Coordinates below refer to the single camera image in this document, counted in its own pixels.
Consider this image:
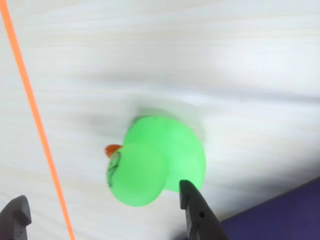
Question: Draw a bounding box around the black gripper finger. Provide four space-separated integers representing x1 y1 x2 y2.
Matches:
179 179 234 240
0 194 33 240

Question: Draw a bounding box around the green rubber duck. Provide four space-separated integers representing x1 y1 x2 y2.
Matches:
104 114 207 208

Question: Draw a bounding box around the blue plastic box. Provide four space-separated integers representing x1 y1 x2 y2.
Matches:
174 176 320 240

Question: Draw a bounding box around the orange tape strip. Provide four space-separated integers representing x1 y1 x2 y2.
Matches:
0 0 76 240

